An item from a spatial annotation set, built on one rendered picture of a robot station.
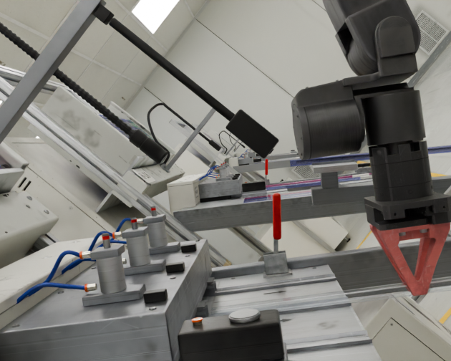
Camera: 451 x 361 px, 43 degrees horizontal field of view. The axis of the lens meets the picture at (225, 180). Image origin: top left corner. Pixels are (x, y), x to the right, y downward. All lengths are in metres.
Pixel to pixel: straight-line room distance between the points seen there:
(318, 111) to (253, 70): 7.70
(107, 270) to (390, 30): 0.34
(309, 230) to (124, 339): 4.71
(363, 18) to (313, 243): 4.66
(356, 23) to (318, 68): 7.72
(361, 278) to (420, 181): 0.26
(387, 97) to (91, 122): 1.25
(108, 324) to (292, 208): 1.15
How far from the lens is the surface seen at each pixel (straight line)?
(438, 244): 0.60
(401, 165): 0.58
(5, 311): 0.51
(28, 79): 0.55
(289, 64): 8.28
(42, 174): 1.67
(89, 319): 0.47
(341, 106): 0.58
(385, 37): 0.57
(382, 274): 0.82
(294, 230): 5.17
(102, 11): 0.54
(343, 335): 0.52
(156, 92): 8.36
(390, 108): 0.58
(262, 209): 1.56
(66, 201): 1.65
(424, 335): 1.69
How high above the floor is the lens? 1.15
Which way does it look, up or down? 1 degrees up
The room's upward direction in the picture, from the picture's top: 51 degrees counter-clockwise
